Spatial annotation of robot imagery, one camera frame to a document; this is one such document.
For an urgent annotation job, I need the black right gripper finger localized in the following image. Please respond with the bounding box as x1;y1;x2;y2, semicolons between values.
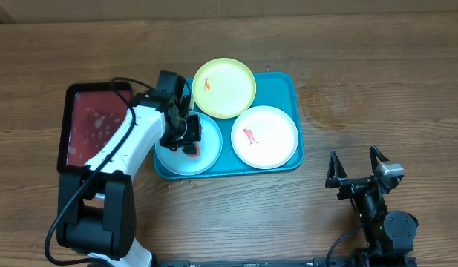
327;150;348;181
369;145;388;171

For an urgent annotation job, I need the light blue plate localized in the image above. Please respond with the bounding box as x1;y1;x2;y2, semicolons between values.
154;111;223;179

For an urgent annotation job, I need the yellow plate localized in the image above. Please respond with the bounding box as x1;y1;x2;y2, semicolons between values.
192;58;257;119

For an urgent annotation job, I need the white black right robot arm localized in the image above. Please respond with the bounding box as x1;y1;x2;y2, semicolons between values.
325;145;418;257

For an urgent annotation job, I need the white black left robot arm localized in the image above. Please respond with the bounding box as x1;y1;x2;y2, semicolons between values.
46;95;201;266

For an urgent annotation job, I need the black tray with red water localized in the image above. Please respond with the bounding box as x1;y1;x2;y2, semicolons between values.
57;82;132;174

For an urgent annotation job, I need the white plate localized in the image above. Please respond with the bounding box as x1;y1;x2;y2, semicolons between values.
231;105;299;170

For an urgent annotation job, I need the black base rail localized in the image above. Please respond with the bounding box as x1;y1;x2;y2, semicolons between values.
151;257;418;267

